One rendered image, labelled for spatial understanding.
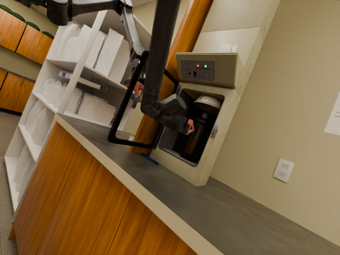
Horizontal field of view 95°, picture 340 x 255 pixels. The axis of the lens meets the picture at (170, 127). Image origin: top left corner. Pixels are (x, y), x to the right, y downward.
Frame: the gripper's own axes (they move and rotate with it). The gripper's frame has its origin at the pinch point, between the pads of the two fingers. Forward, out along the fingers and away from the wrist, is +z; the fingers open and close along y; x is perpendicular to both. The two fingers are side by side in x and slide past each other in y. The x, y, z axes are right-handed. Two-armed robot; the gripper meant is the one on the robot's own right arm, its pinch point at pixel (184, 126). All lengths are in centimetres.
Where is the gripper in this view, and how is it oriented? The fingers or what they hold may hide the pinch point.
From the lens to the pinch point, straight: 75.2
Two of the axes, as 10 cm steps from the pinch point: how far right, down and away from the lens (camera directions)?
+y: -7.3, -2.8, 6.2
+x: -3.7, 9.3, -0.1
